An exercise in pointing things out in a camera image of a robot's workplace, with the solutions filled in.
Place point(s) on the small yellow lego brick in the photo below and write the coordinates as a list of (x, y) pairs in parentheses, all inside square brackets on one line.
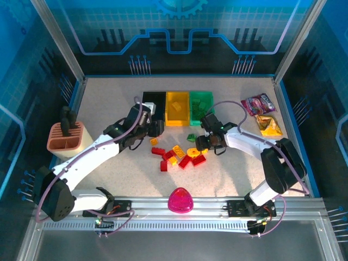
[(154, 141)]

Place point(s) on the round yellow lego piece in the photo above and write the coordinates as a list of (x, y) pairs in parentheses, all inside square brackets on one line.
[(192, 152)]

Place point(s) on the long red lego brick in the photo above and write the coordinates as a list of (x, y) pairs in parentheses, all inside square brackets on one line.
[(157, 151)]

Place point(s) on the yellow plastic bin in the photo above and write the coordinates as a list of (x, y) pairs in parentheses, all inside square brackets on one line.
[(177, 117)]

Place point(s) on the long yellow lego brick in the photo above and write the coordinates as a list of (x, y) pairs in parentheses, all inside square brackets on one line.
[(178, 151)]

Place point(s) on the black plastic bin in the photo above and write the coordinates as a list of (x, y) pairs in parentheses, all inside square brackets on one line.
[(156, 99)]

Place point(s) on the green plastic bin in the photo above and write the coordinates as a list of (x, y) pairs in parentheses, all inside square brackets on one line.
[(208, 96)]

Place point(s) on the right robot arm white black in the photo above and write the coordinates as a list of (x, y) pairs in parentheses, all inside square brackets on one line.
[(280, 163)]

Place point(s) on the purple candy bag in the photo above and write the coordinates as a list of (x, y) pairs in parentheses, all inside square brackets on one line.
[(258, 104)]

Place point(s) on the yellow snack bag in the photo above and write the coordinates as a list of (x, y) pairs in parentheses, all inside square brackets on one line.
[(269, 126)]

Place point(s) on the pink translucent dome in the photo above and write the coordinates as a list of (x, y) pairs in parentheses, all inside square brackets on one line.
[(180, 202)]

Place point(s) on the pink and cream knife block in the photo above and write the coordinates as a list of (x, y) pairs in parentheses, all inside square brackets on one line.
[(58, 140)]

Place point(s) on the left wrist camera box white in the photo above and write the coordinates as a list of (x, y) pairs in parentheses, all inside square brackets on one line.
[(150, 108)]

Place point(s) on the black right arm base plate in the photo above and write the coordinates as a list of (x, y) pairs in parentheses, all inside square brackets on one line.
[(236, 208)]

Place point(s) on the aluminium front rail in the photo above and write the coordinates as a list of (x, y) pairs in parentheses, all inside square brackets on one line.
[(152, 204)]

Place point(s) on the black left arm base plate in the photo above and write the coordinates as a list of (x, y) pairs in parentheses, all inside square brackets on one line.
[(122, 208)]

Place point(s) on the aluminium frame post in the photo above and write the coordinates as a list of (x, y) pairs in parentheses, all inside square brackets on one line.
[(58, 40), (296, 40)]

